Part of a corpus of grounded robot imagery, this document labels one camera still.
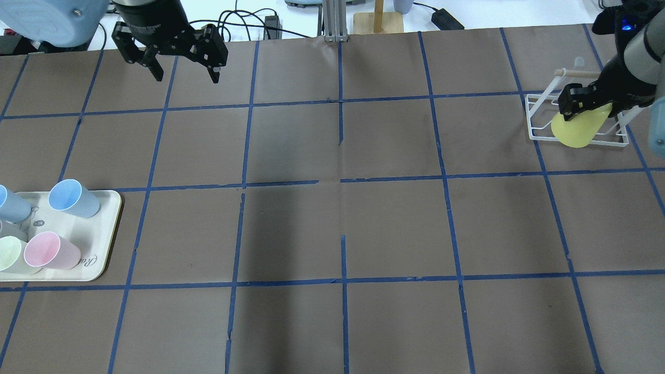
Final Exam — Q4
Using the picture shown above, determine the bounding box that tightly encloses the black power adapter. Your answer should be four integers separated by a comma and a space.
431, 8, 465, 31

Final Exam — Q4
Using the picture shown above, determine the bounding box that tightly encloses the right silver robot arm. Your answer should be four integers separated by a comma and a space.
551, 11, 664, 158

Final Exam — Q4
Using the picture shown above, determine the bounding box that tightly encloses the pink plastic cup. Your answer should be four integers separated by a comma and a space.
23, 231, 82, 270

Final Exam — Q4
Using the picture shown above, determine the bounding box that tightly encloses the blue cup tray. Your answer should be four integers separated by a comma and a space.
1, 185, 32, 223
48, 179, 101, 218

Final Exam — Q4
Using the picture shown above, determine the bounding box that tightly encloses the cream serving tray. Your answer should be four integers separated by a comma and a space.
1, 190, 123, 284

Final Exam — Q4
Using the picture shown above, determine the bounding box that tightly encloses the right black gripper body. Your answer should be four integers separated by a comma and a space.
590, 53, 656, 115

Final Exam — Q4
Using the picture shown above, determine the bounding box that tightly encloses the yellow plastic cup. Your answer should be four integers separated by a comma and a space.
551, 103, 613, 148

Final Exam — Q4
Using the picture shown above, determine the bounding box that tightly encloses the wooden mug tree stand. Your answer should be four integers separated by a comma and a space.
351, 1, 404, 35

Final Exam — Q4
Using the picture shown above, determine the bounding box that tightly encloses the white wire cup rack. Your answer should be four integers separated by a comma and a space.
524, 56, 644, 148

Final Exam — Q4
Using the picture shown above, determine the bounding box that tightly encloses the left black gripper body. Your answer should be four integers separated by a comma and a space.
112, 1, 208, 61

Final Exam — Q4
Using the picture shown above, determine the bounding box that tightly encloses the blue cup tray rear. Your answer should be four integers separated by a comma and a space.
48, 179, 101, 218

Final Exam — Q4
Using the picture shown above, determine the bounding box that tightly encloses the aluminium frame post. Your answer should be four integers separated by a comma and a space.
321, 1, 349, 43

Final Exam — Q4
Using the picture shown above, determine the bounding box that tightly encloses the cream white plastic cup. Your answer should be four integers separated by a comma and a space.
1, 236, 42, 275

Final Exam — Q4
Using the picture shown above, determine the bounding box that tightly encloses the blue cup on desk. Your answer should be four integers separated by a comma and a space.
393, 0, 414, 15

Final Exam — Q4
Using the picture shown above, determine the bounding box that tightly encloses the blue cup tray front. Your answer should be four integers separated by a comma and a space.
1, 185, 32, 223

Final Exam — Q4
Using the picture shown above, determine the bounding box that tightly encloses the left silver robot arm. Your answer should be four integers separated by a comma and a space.
1, 1, 229, 83

